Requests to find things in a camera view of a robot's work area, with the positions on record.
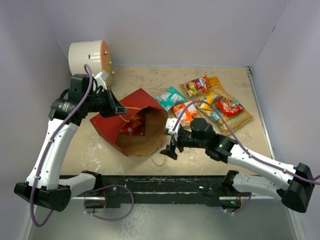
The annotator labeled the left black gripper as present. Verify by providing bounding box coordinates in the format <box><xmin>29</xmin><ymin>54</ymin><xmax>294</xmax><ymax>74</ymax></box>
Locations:
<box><xmin>84</xmin><ymin>86</ymin><xmax>128</xmax><ymax>119</ymax></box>

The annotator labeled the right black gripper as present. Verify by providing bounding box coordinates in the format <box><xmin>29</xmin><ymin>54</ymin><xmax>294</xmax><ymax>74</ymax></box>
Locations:
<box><xmin>160</xmin><ymin>127</ymin><xmax>207</xmax><ymax>160</ymax></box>

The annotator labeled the dark red chips bag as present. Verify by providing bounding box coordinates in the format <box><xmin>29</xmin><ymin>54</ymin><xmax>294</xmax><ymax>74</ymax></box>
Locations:
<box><xmin>119</xmin><ymin>113</ymin><xmax>146</xmax><ymax>136</ymax></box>

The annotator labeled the red paper bag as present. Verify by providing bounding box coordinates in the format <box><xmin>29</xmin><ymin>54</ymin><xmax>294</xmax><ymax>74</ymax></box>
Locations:
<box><xmin>90</xmin><ymin>88</ymin><xmax>168</xmax><ymax>157</ymax></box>

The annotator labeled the orange snack packet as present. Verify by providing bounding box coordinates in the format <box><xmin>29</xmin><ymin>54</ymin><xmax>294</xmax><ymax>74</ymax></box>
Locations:
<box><xmin>172</xmin><ymin>101</ymin><xmax>200</xmax><ymax>127</ymax></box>

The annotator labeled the teal snack packet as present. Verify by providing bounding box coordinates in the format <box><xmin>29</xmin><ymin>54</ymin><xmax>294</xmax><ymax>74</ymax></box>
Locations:
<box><xmin>153</xmin><ymin>86</ymin><xmax>187</xmax><ymax>112</ymax></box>

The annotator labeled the yellow snack packet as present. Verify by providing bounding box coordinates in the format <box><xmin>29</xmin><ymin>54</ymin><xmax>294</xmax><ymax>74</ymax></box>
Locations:
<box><xmin>195</xmin><ymin>91</ymin><xmax>220</xmax><ymax>111</ymax></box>

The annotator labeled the Fox's candy packet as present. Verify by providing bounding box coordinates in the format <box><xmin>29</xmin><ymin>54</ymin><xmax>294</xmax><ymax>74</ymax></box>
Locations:
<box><xmin>179</xmin><ymin>75</ymin><xmax>209</xmax><ymax>99</ymax></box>

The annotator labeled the red snack packet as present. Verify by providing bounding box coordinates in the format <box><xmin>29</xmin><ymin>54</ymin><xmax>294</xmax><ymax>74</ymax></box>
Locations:
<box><xmin>215</xmin><ymin>96</ymin><xmax>244</xmax><ymax>117</ymax></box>

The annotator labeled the orange chips bag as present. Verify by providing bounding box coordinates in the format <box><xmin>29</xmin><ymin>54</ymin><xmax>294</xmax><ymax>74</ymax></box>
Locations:
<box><xmin>207</xmin><ymin>76</ymin><xmax>224</xmax><ymax>89</ymax></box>

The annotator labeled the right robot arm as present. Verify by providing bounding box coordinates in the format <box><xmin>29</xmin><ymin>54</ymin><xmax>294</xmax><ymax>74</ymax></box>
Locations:
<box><xmin>160</xmin><ymin>118</ymin><xmax>315</xmax><ymax>213</ymax></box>

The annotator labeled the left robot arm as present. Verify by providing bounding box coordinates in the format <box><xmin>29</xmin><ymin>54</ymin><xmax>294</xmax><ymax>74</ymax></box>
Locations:
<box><xmin>14</xmin><ymin>71</ymin><xmax>127</xmax><ymax>212</ymax></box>

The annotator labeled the white cylinder device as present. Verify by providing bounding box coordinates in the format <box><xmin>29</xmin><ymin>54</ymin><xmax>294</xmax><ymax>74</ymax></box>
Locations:
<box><xmin>68</xmin><ymin>40</ymin><xmax>114</xmax><ymax>85</ymax></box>

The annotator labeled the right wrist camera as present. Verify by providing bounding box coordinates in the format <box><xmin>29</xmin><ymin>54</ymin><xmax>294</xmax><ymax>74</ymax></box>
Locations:
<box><xmin>164</xmin><ymin>118</ymin><xmax>180</xmax><ymax>136</ymax></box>

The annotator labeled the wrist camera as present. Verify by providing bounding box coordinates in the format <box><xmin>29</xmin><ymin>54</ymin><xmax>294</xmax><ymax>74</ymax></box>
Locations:
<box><xmin>93</xmin><ymin>70</ymin><xmax>109</xmax><ymax>89</ymax></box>
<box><xmin>164</xmin><ymin>118</ymin><xmax>180</xmax><ymax>136</ymax></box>

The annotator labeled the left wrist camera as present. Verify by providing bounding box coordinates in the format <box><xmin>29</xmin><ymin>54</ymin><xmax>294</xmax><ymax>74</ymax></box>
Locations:
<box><xmin>93</xmin><ymin>70</ymin><xmax>109</xmax><ymax>89</ymax></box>

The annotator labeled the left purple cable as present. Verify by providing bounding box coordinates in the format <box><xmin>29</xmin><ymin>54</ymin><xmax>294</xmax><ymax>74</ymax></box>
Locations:
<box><xmin>29</xmin><ymin>63</ymin><xmax>94</xmax><ymax>228</ymax></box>

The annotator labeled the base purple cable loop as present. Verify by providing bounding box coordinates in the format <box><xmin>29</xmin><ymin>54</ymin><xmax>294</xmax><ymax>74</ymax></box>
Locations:
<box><xmin>83</xmin><ymin>185</ymin><xmax>135</xmax><ymax>222</ymax></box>

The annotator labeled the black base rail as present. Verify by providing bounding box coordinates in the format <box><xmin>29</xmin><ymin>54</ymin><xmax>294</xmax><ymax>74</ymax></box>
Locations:
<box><xmin>77</xmin><ymin>175</ymin><xmax>249</xmax><ymax>210</ymax></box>

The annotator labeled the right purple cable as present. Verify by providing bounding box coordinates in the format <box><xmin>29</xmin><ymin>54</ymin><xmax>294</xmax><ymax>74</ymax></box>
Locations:
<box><xmin>174</xmin><ymin>100</ymin><xmax>320</xmax><ymax>186</ymax></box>

